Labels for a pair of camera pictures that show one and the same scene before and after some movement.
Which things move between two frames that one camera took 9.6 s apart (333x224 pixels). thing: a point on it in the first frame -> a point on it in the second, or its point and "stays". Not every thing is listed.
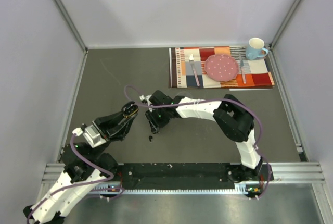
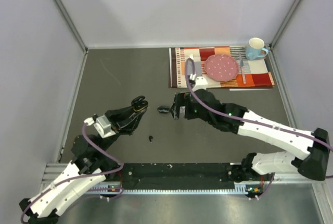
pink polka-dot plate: (221, 67) stays
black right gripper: (155, 125) -> (182, 100)
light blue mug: (255, 49) stays
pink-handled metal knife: (242, 68) stays
